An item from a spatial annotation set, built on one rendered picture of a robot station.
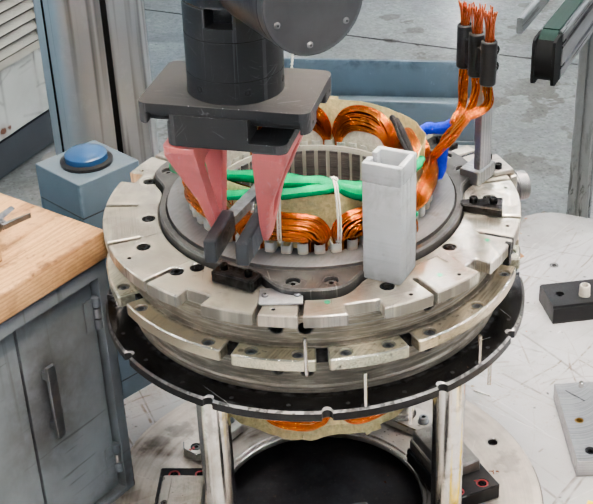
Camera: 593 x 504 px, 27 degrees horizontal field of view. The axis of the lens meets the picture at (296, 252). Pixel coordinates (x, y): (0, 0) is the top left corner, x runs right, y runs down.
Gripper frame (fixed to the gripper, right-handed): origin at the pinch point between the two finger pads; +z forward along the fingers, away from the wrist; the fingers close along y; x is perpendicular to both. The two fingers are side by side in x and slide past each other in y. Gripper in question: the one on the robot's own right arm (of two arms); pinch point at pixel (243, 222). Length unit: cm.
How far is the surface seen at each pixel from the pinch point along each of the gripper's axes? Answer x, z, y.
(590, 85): 180, 65, 21
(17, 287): 6.9, 11.4, -19.9
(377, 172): 7.1, -0.6, 7.2
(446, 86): 55, 13, 6
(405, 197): 7.5, 1.3, 9.0
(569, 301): 53, 37, 21
